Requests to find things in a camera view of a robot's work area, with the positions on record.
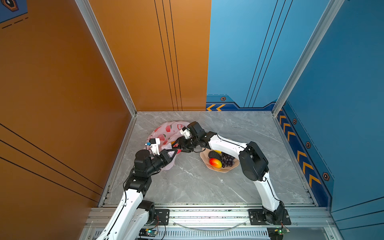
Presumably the left aluminium corner post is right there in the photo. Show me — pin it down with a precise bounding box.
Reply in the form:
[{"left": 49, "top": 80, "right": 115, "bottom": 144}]
[{"left": 75, "top": 0, "right": 137, "bottom": 117}]

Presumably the aluminium front rail frame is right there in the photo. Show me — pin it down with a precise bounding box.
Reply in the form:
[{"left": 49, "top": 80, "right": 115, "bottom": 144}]
[{"left": 80, "top": 204, "right": 342, "bottom": 240}]

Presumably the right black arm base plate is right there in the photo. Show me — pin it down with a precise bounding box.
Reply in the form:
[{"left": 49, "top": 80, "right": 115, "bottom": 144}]
[{"left": 248, "top": 209, "right": 292, "bottom": 226}]

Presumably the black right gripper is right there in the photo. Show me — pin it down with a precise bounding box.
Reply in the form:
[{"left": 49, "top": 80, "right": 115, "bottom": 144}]
[{"left": 170, "top": 136, "right": 200, "bottom": 153}]

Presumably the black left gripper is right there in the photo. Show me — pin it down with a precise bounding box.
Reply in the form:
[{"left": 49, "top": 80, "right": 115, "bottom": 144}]
[{"left": 145, "top": 148, "right": 177, "bottom": 179}]

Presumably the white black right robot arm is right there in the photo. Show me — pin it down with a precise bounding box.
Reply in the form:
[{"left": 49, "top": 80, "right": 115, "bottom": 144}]
[{"left": 172, "top": 122, "right": 285, "bottom": 225}]

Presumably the aluminium corner post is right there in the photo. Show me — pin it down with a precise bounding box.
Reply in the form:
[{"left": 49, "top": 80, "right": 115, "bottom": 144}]
[
  {"left": 75, "top": 0, "right": 137, "bottom": 117},
  {"left": 272, "top": 0, "right": 345, "bottom": 117}
]

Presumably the left green circuit board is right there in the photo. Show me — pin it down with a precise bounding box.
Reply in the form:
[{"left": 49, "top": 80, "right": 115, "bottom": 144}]
[{"left": 139, "top": 228, "right": 159, "bottom": 239}]

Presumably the orange yellow peach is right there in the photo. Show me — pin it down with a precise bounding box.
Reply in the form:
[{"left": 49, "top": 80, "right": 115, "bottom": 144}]
[{"left": 209, "top": 158, "right": 223, "bottom": 169}]

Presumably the dark purple grape bunch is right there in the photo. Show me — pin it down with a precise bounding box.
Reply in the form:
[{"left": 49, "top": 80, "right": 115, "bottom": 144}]
[{"left": 221, "top": 152, "right": 235, "bottom": 168}]

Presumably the green circuit board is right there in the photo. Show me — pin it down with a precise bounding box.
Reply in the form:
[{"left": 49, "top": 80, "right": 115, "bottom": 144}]
[
  {"left": 274, "top": 228, "right": 289, "bottom": 236},
  {"left": 139, "top": 228, "right": 159, "bottom": 239}
]

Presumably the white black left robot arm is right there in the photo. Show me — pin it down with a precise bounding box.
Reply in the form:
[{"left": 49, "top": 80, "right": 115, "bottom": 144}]
[{"left": 98, "top": 148, "right": 180, "bottom": 240}]

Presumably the right green circuit board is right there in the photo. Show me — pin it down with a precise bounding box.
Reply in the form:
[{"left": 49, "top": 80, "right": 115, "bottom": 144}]
[{"left": 274, "top": 228, "right": 289, "bottom": 236}]

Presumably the right aluminium corner post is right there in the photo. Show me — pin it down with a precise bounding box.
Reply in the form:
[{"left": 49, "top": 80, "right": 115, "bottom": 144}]
[{"left": 272, "top": 0, "right": 345, "bottom": 117}]

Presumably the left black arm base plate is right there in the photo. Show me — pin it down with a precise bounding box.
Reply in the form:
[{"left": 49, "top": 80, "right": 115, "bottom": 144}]
[{"left": 149, "top": 209, "right": 170, "bottom": 226}]

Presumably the pink printed plastic bag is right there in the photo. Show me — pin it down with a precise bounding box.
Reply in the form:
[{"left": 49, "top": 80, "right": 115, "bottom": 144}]
[{"left": 146, "top": 121, "right": 190, "bottom": 171}]

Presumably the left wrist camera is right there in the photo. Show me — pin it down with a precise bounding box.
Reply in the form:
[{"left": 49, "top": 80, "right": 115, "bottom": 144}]
[{"left": 146, "top": 138, "right": 161, "bottom": 155}]

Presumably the beige wavy fruit plate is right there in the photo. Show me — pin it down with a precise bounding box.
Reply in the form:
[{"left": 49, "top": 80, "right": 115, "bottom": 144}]
[{"left": 200, "top": 149, "right": 240, "bottom": 173}]

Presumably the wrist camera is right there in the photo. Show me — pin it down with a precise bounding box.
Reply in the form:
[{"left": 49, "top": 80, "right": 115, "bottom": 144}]
[
  {"left": 180, "top": 127, "right": 192, "bottom": 140},
  {"left": 146, "top": 138, "right": 161, "bottom": 155}
]

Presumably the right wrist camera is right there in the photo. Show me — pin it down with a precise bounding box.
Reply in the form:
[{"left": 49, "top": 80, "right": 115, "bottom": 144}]
[{"left": 180, "top": 127, "right": 192, "bottom": 140}]

